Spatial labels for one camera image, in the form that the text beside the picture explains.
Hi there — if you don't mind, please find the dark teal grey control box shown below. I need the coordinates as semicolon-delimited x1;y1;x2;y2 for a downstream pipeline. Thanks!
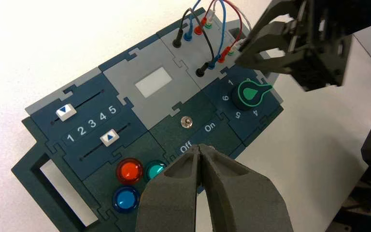
11;8;285;232

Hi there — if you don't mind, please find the teal round push button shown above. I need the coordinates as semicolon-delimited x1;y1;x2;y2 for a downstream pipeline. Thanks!
144;160;168;181

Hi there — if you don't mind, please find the white rectangular display window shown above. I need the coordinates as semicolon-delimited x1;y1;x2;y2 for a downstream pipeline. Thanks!
135;66;172;99

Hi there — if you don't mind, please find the black jumper wire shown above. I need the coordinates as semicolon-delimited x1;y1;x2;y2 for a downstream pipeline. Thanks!
172;7;215;77

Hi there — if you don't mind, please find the white slider knob up triangle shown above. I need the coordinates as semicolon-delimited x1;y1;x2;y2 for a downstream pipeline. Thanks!
100;129;120;147

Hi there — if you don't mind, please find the blue round push button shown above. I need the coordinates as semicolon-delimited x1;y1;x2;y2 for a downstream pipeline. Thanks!
112;186;141;214

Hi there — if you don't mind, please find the red jumper wire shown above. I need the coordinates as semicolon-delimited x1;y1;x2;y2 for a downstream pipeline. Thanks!
194;0;243;63

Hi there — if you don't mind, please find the blue jumper wire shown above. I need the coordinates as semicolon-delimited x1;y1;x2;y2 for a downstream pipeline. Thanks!
183;0;227;71

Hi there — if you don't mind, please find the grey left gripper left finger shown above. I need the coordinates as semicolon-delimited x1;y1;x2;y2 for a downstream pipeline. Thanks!
135;144;202;232

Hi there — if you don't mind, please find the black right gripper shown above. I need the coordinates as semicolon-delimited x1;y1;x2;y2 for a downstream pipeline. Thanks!
236;0;354;92

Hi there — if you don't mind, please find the red round push button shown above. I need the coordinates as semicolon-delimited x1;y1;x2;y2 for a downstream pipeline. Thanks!
116;158;144;186

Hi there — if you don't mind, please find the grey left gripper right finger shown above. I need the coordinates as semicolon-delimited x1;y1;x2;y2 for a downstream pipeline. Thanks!
200;144;294;232

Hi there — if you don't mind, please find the green rotary knob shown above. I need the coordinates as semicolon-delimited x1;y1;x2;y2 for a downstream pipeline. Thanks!
231;80;273;112

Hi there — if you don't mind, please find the white jumper wire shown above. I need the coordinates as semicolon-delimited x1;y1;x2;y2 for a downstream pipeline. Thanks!
205;0;253;55

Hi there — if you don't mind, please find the white slider knob down triangle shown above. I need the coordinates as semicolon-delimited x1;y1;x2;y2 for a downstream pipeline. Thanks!
55;104;77;122

